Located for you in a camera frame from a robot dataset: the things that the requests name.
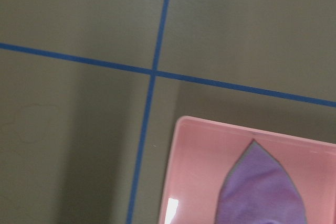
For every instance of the pink plastic bin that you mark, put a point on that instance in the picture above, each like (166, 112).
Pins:
(203, 152)

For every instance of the purple cloth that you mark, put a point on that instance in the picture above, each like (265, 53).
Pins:
(258, 189)

